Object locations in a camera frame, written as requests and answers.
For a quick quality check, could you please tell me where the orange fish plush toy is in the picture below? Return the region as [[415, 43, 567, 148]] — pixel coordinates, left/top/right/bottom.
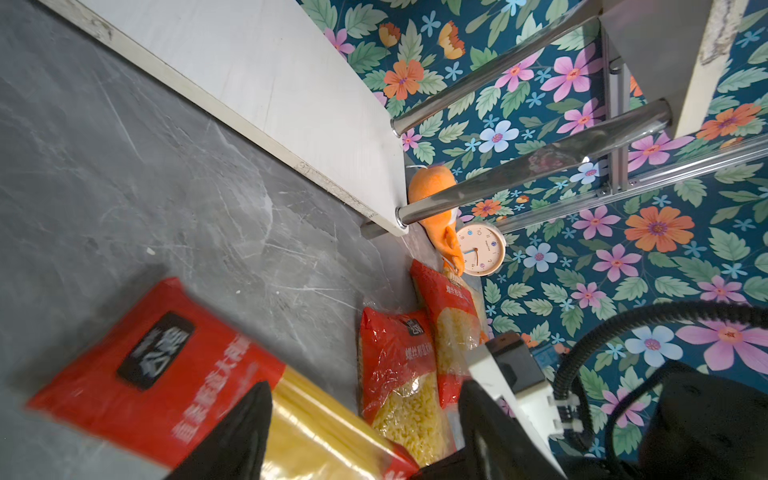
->
[[407, 164, 466, 277]]

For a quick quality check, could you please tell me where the white two-tier shelf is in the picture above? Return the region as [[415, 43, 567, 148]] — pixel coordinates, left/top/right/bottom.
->
[[49, 1, 746, 236]]

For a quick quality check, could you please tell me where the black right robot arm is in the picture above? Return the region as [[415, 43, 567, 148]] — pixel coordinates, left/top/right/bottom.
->
[[635, 364, 767, 479]]

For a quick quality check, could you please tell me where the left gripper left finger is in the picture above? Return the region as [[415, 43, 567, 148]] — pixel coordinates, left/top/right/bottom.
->
[[165, 381, 272, 480]]

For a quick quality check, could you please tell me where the pink round alarm clock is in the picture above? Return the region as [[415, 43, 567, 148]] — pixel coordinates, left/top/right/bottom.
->
[[457, 223, 507, 277]]

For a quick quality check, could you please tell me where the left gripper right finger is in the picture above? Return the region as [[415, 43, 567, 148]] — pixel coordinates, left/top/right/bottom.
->
[[412, 380, 564, 480]]

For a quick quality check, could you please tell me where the red macaroni bag large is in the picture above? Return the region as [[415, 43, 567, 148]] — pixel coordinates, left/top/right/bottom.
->
[[358, 307, 455, 467]]

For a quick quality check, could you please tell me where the red macaroni bag small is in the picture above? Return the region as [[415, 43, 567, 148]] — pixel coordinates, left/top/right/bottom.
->
[[410, 260, 485, 410]]

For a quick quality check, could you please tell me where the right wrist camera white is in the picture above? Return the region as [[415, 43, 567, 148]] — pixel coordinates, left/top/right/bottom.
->
[[464, 332, 566, 479]]

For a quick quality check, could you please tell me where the red spaghetti pack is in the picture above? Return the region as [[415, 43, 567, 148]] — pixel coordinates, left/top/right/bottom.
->
[[27, 278, 418, 479]]

